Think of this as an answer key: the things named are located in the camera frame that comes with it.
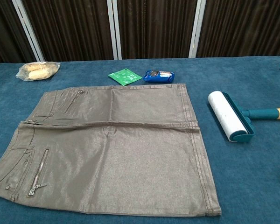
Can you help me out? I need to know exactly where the teal lint roller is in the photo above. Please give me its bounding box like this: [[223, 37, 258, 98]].
[[207, 91, 280, 143]]

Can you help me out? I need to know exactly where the grey shiny skirt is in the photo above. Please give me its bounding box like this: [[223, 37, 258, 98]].
[[0, 83, 222, 217]]

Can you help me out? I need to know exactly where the green sachet packet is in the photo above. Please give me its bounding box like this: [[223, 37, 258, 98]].
[[107, 68, 143, 87]]

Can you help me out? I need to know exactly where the blue cookie packet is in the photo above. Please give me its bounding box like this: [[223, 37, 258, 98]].
[[142, 70, 176, 84]]

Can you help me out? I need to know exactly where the dark brown folding screen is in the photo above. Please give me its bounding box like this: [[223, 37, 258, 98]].
[[0, 0, 280, 67]]

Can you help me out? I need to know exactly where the clear bag of bread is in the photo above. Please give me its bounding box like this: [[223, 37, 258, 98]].
[[15, 61, 61, 82]]

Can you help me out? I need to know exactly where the blue table cloth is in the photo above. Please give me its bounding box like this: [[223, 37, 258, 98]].
[[0, 55, 280, 224]]

